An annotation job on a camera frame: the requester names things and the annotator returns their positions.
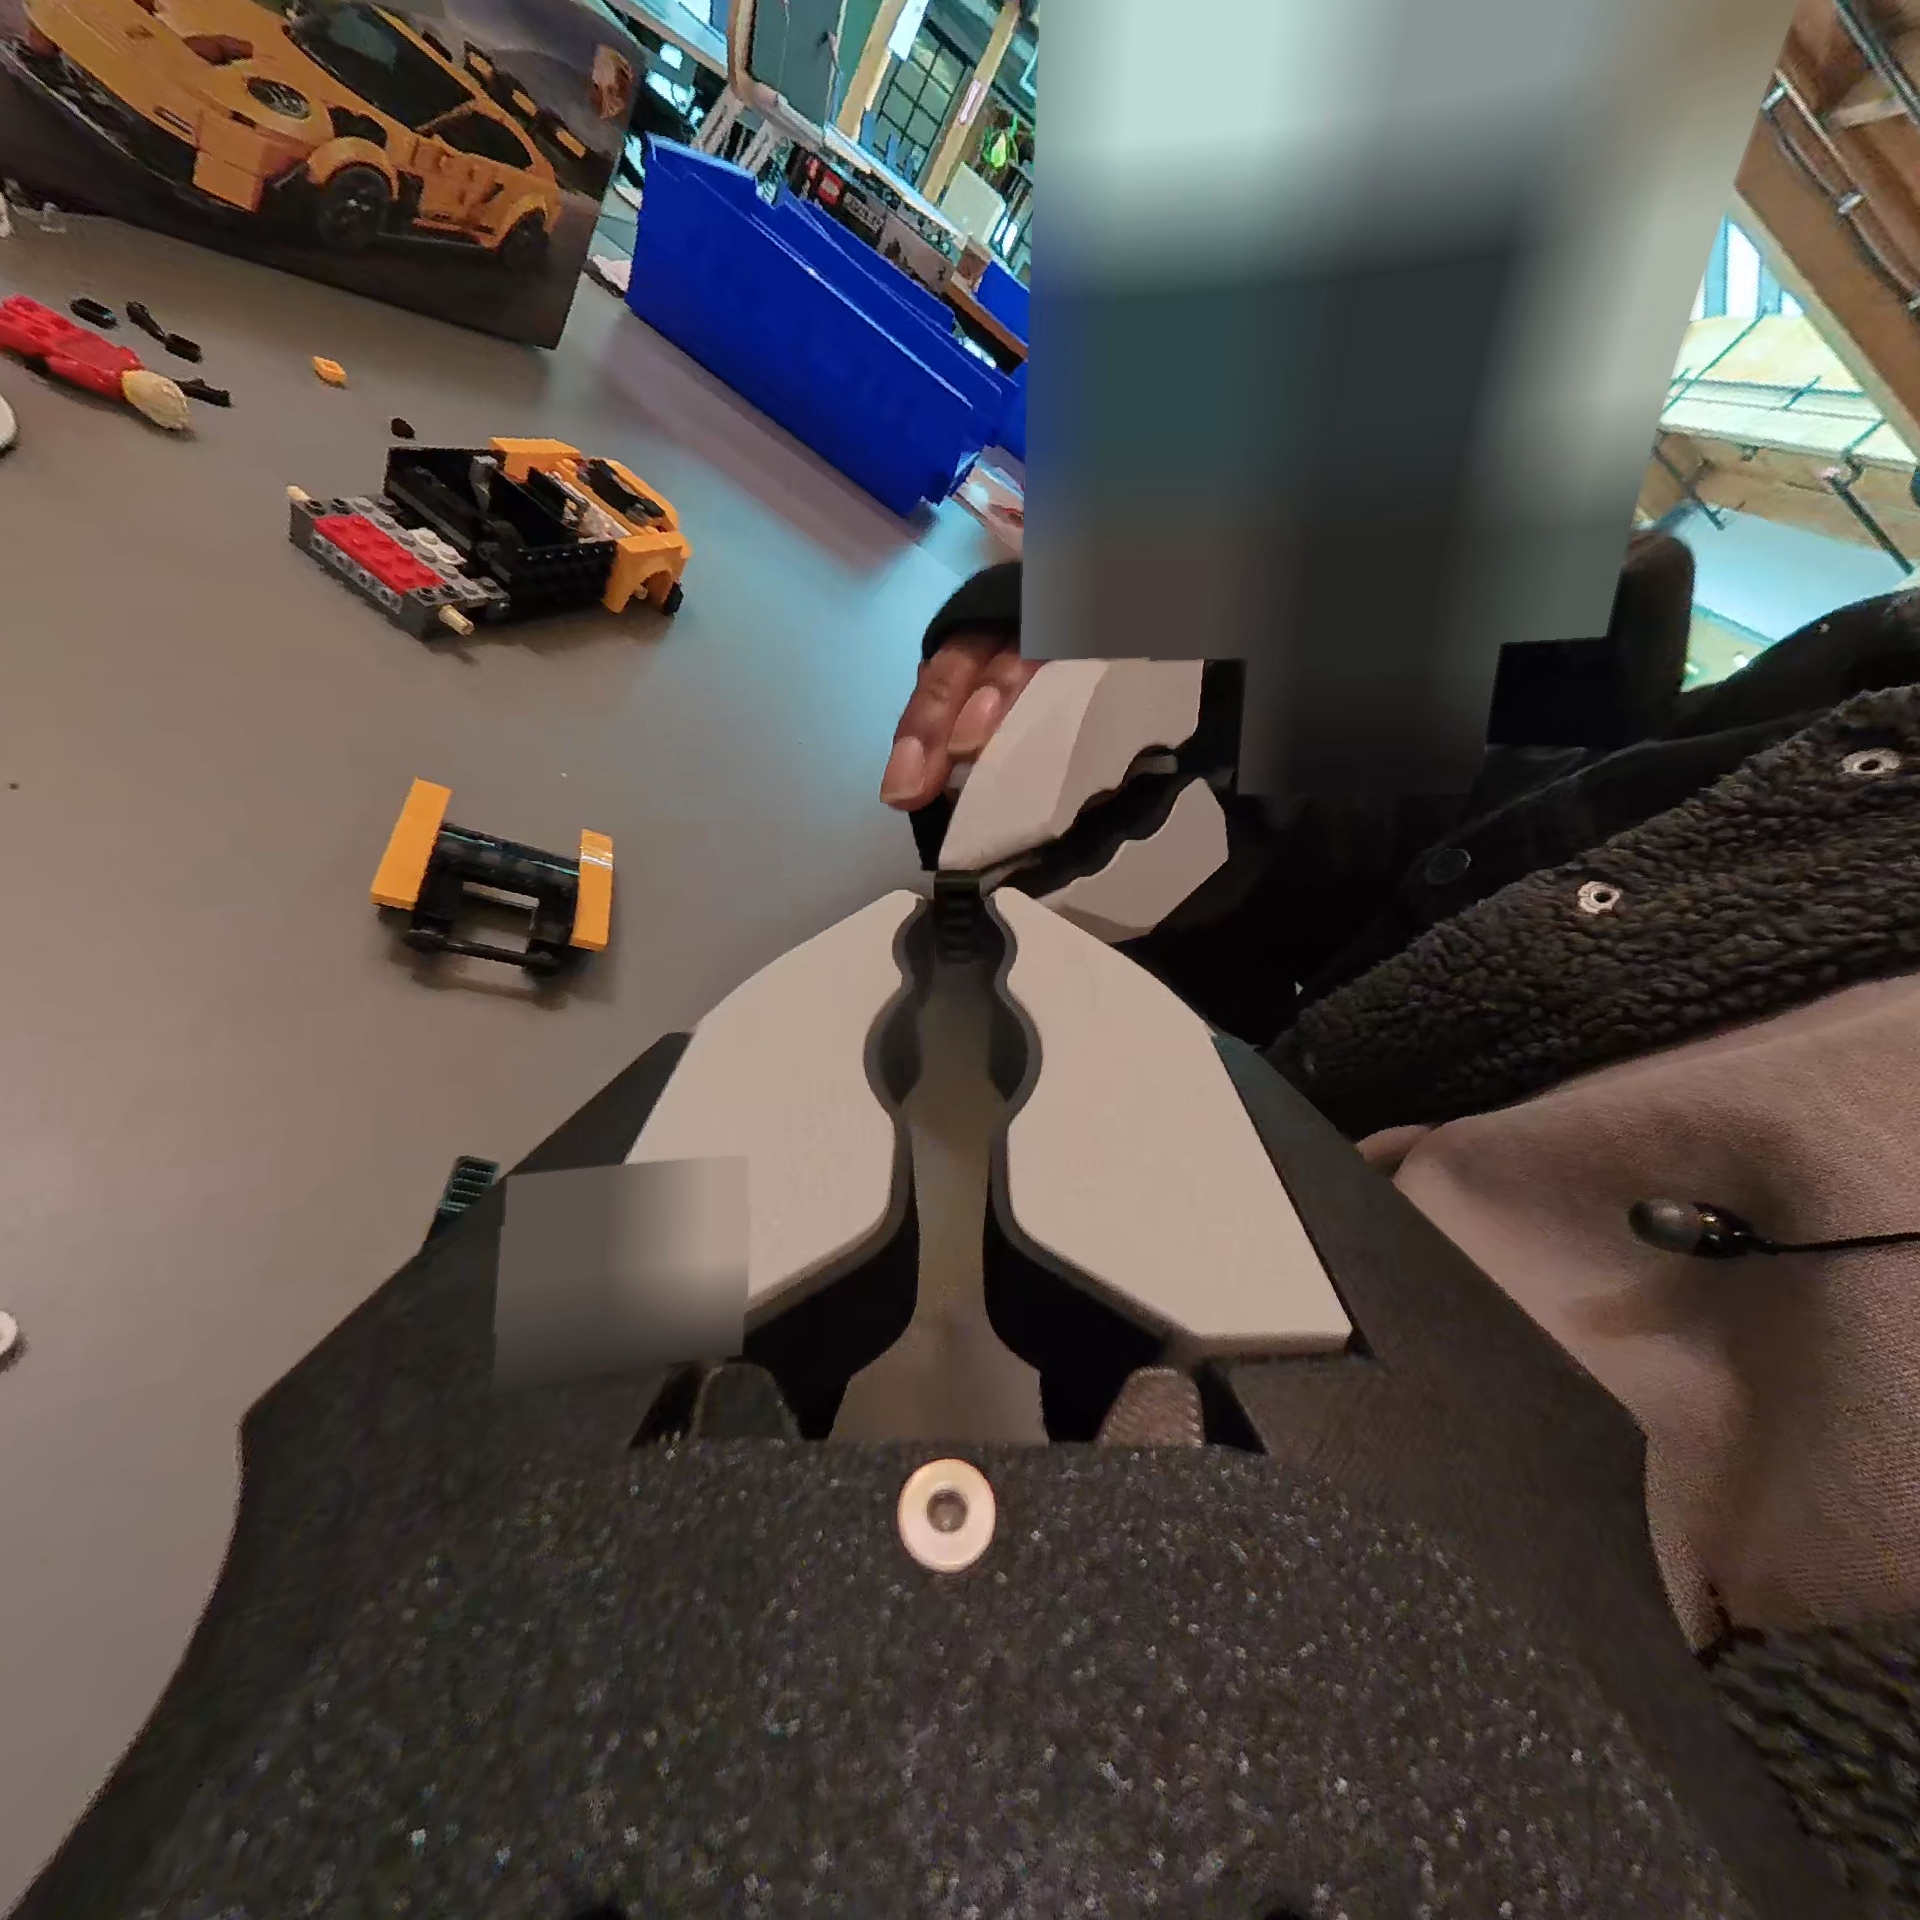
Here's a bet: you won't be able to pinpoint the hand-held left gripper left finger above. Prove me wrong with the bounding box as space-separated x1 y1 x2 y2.
626 886 923 1441

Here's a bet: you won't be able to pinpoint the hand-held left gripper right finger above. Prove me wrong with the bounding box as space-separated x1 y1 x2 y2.
984 886 1356 1441

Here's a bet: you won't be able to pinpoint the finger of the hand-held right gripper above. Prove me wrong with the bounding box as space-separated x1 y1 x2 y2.
940 657 1206 876
1036 756 1234 951

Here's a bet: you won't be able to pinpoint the orange black lego subassembly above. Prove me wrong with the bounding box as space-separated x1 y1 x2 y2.
370 778 617 976

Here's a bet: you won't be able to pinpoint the lego car chassis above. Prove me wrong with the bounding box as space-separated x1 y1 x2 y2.
288 440 696 640

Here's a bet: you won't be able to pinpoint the dark boxed lego sets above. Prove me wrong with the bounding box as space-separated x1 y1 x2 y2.
785 151 909 233

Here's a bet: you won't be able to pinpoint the lego set box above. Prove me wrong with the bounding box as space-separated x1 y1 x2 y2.
0 0 648 350

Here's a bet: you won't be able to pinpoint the person's right hand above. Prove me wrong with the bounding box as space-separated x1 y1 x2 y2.
880 642 1041 817

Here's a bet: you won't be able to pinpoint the black fleece jacket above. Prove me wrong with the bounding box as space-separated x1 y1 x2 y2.
1140 593 1920 1863

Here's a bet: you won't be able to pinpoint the blue plastic bin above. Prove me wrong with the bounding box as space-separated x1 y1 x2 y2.
624 135 1037 519

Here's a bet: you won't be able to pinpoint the black earbud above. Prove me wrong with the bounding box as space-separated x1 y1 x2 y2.
1628 1199 1920 1263

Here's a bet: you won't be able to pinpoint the beige sweatshirt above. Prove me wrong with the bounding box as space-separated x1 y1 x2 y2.
1358 976 1920 1667

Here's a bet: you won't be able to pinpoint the black leaning panel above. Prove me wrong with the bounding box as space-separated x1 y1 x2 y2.
746 0 890 108

